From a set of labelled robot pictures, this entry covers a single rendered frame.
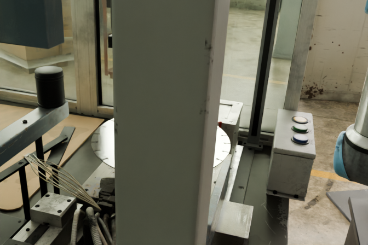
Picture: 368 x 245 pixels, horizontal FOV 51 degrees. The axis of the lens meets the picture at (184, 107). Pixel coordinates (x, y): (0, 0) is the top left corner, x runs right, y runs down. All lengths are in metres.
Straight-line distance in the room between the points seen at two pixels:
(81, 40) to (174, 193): 1.31
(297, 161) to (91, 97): 0.81
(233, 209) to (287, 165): 0.23
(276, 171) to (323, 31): 2.89
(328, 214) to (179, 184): 2.28
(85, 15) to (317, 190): 1.80
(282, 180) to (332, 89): 3.02
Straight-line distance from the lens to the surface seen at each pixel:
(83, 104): 1.54
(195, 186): 0.17
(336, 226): 2.37
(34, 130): 0.82
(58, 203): 0.85
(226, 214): 0.93
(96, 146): 0.91
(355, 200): 1.22
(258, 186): 1.17
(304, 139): 1.12
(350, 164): 1.03
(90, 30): 1.43
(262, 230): 1.02
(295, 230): 2.25
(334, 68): 4.03
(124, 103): 0.16
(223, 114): 1.22
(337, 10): 3.89
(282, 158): 1.08
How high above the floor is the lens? 1.39
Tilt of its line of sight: 23 degrees down
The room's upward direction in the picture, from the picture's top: 3 degrees clockwise
